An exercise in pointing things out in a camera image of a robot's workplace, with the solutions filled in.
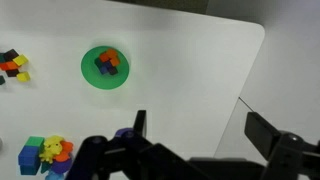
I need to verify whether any light blue toy piece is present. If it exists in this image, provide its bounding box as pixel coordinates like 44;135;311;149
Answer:
44;169;66;180

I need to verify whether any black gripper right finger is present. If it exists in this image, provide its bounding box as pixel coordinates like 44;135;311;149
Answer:
244;111;320;180

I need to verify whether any yellow block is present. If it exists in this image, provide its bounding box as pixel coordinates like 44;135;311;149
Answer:
12;54;30;67
16;71;32;83

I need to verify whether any orange toy piece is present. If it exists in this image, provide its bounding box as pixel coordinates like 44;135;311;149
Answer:
53;140;75;164

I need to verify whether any purple toy ball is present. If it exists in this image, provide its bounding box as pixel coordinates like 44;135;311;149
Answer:
49;157;73;175

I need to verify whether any small purple toy piece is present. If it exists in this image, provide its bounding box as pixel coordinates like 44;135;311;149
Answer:
114;127;135;140

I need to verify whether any orange block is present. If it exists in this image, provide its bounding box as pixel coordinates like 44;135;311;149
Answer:
98;52;111;64
109;57;121;67
4;60;21;71
105;48;119;60

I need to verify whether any large green block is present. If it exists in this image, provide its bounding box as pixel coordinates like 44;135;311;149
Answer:
24;135;46;150

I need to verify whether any large teal block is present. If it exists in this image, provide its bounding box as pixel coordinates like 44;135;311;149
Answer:
19;163;42;176

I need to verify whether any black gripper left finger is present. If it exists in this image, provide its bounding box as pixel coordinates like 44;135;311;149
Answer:
65;109;214;180

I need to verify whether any large blue block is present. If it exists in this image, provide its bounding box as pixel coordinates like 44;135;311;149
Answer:
17;145;42;168

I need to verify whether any yellow toy figure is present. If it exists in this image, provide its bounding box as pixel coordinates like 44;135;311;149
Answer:
38;134;65;164

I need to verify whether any green bowl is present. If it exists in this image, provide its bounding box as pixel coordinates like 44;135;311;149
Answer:
80;45;130;91

